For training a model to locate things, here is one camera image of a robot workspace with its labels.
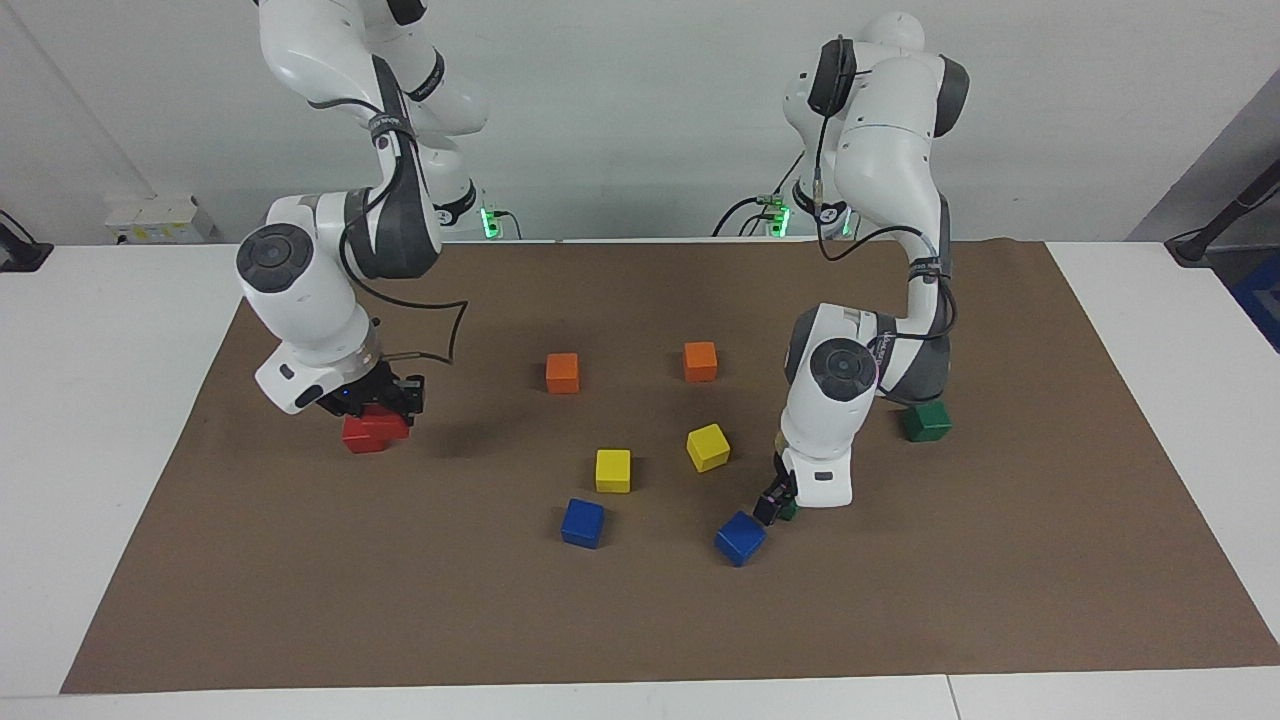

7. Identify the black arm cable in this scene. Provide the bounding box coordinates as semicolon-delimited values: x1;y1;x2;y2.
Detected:
338;190;471;366
812;40;961;346

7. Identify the brown table mat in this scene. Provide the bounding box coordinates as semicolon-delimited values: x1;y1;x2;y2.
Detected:
60;240;1280;694

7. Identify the blue wooden cube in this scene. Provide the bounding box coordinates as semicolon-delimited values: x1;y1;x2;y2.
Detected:
560;498;607;550
714;510;768;568

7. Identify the blue bin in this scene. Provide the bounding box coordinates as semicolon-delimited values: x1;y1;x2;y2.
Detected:
1232;250;1280;351

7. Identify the white box with yellow label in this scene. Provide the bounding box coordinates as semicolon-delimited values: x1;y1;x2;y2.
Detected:
105;195;216;244

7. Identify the red wooden cube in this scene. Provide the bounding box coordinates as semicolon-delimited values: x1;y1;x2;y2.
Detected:
341;415;391;456
345;403;412;442

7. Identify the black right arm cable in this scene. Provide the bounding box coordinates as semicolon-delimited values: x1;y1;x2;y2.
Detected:
338;190;471;366

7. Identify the black base cable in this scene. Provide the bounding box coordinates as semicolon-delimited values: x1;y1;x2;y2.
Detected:
712;150;806;238

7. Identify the black table clamp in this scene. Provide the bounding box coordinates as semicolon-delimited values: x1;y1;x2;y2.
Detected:
0;210;53;273

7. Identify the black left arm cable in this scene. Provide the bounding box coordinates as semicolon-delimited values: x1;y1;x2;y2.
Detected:
812;40;961;346

